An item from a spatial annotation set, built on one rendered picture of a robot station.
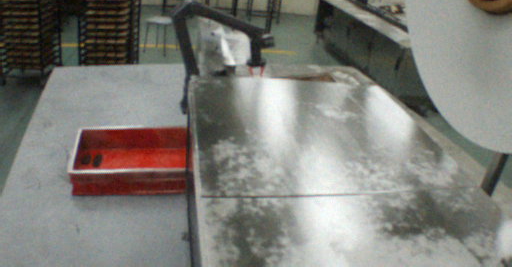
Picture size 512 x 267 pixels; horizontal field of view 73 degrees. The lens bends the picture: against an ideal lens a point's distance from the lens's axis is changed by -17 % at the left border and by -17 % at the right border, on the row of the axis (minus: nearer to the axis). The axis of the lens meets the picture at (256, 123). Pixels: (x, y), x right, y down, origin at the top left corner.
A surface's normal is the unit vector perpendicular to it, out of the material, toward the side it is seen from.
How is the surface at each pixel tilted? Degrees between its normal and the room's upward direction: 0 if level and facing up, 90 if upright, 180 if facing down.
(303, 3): 90
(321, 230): 0
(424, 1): 88
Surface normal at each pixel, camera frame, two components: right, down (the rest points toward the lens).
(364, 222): 0.11, -0.89
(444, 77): -0.96, -0.10
